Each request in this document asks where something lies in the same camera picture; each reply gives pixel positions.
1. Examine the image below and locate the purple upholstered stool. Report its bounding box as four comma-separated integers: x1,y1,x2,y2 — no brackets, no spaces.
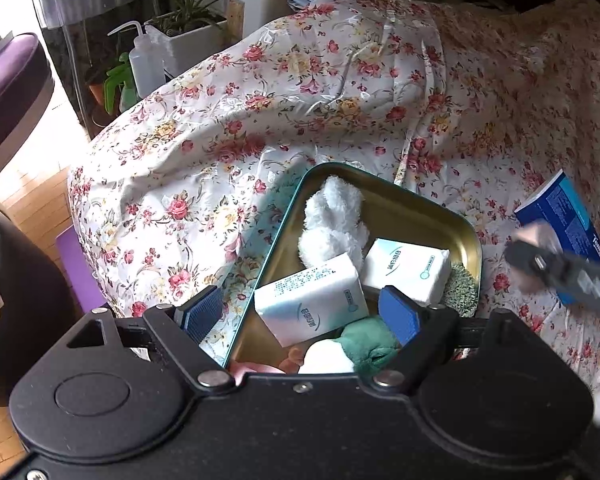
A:
0,32,55,173

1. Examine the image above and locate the gold metal tin tray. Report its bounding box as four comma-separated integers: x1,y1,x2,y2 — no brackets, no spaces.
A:
222,160,484,373

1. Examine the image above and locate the green fuzzy ball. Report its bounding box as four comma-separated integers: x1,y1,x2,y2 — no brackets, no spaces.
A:
440,262,479,318

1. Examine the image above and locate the pink cloth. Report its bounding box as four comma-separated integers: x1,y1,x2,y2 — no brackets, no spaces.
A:
228,346,307,378

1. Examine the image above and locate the white squeeze bottle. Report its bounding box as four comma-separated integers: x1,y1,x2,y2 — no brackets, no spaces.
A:
108,21,166,99

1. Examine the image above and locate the potted green plant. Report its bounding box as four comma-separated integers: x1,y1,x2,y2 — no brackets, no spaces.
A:
145,0,240,78

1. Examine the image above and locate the white blue tissue packet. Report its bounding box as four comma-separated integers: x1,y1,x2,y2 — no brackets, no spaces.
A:
254,254,370,348

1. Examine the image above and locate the white fluffy plush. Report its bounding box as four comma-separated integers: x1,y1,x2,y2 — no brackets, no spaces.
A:
298,176,370,271

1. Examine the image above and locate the white and green plush toy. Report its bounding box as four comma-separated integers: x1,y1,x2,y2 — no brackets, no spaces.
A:
299,316,401,377

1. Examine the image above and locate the white tissue pack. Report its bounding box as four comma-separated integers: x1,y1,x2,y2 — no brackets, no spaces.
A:
361,238,451,307

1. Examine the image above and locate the silver round side table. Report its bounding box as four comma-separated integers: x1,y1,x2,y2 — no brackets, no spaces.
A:
32,0,146,138

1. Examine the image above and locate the floral bed sheet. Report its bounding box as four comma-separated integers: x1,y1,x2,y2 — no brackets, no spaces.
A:
68,0,600,386

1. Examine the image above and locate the blue Tempo tissue pack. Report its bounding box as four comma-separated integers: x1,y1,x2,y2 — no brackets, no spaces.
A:
512,169,600,307

